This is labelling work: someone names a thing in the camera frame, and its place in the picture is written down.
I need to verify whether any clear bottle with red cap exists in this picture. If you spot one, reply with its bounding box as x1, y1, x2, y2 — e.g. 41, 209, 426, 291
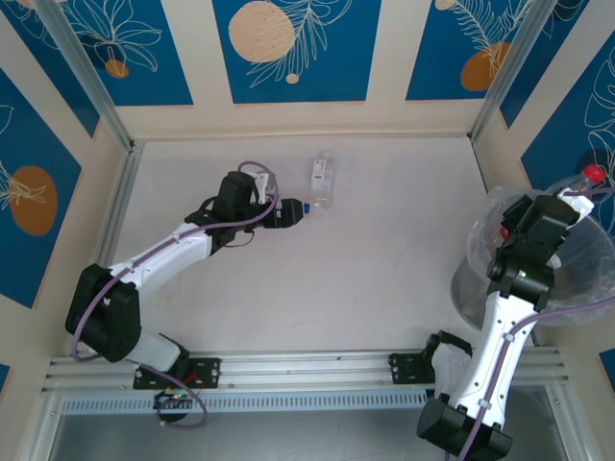
556, 164, 607, 193

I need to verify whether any grey round bin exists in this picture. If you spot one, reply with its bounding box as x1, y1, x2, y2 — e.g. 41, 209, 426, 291
450, 184, 615, 332

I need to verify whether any clear bottle white orange label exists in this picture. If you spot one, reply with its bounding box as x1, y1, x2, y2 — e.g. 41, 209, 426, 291
308, 149, 335, 209

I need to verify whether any small circuit board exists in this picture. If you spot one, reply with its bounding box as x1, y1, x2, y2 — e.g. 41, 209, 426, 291
153, 389, 193, 410

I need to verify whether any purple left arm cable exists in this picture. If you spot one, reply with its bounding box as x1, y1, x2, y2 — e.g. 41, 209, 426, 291
70, 160, 281, 362

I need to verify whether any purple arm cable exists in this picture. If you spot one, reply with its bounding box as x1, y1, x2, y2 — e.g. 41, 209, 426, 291
444, 184, 615, 461
70, 160, 281, 362

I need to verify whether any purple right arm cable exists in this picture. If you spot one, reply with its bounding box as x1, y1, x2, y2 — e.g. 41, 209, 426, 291
444, 184, 615, 461

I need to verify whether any aluminium frame post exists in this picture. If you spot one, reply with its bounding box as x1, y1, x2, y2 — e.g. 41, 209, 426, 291
470, 0, 552, 145
33, 0, 134, 153

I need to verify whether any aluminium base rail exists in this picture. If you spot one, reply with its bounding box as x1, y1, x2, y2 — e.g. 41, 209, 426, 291
42, 348, 566, 390

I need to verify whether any grey slotted cable duct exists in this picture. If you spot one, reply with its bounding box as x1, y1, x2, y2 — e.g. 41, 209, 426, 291
61, 387, 430, 415

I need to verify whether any purple cable loop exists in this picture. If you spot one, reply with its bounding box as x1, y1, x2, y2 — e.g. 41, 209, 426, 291
157, 376, 211, 427

